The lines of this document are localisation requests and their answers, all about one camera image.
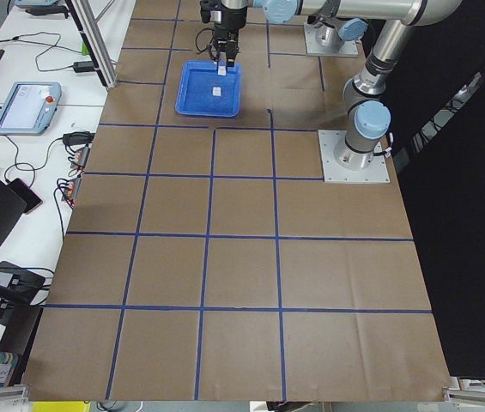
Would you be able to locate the brown paper table cover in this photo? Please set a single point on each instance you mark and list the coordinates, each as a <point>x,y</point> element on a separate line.
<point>207,258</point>

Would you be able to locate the pink cased smartphone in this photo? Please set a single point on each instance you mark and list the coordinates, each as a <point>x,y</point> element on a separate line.
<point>21,189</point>

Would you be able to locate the orange usb hub upper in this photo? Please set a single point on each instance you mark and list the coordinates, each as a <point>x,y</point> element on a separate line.
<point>80,158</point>

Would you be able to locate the blue plastic tray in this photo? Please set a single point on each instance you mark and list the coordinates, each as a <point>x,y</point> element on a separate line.
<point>195,97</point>

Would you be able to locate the orange usb hub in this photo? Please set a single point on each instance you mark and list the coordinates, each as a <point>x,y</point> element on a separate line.
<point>71,188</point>
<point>80,158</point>

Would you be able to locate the black monitor stand base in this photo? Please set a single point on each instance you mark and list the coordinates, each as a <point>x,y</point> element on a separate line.
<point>19,286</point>

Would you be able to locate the orange usb hub lower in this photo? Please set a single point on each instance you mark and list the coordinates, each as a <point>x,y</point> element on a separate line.
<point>71,188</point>

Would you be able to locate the black power adapter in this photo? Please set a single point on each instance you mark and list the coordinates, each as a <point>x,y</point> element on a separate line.
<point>83,67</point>

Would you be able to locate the blue teach pendant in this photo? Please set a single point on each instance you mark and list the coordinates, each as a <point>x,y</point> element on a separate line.
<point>29,108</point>

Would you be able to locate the aluminium frame post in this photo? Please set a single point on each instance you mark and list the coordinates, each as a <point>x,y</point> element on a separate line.
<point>90,33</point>

